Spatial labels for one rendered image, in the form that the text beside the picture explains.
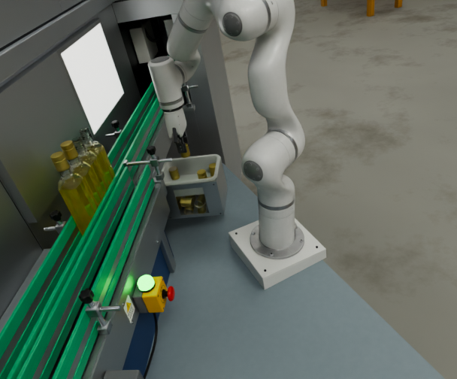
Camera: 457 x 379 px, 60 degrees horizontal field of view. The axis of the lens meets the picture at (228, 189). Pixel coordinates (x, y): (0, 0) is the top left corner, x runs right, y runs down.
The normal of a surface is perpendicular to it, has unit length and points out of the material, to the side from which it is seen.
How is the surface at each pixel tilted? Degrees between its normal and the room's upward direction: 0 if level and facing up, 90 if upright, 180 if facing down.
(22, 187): 90
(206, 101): 90
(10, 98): 90
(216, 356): 0
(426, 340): 0
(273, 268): 5
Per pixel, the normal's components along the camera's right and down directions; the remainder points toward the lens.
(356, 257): -0.17, -0.80
